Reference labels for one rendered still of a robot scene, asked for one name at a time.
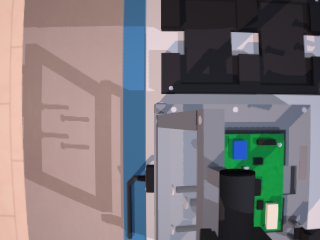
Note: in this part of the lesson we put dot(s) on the green circuit board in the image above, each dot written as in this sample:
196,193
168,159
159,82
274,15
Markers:
259,152

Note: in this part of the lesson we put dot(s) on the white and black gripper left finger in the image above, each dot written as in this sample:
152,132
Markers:
208,234

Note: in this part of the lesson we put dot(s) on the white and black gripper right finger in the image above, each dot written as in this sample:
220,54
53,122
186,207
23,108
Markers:
259,234

